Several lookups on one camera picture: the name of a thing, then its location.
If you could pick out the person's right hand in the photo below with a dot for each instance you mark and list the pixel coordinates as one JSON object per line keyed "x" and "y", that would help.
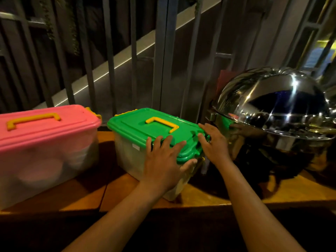
{"x": 216, "y": 146}

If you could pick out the person's left hand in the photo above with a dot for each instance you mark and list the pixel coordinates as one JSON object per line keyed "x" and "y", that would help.
{"x": 161, "y": 167}

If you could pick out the person's left little finger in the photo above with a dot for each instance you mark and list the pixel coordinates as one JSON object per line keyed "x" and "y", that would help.
{"x": 148, "y": 145}

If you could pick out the person's left middle finger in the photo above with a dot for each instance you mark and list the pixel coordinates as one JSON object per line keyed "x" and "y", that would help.
{"x": 167, "y": 143}

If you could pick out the person's left thumb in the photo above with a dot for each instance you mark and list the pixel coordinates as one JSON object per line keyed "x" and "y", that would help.
{"x": 189, "y": 165}

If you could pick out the person's right thumb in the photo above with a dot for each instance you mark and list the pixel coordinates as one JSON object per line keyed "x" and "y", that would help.
{"x": 202, "y": 142}

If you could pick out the person's left forearm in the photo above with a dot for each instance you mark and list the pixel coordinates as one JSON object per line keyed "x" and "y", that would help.
{"x": 118, "y": 220}

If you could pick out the person's right forearm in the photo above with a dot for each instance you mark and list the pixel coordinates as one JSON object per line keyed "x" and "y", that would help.
{"x": 252, "y": 209}

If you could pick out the clear plastic storage box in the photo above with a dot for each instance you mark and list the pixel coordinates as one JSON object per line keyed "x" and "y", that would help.
{"x": 128, "y": 158}
{"x": 44, "y": 167}

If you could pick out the red board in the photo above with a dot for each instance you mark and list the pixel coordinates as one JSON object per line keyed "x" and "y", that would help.
{"x": 223, "y": 78}

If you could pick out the steel chafing dish base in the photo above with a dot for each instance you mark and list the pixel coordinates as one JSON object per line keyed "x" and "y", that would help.
{"x": 275, "y": 154}

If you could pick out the steel chafing dish dome lid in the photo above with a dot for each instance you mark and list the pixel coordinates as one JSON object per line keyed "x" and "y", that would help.
{"x": 273, "y": 102}

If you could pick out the dark metal bar railing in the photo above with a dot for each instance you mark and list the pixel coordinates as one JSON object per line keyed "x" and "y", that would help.
{"x": 164, "y": 49}

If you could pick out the metal window grille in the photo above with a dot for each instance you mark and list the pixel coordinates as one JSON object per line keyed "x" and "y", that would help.
{"x": 305, "y": 31}

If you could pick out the hanging green plant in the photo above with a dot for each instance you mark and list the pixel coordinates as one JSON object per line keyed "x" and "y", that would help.
{"x": 48, "y": 23}

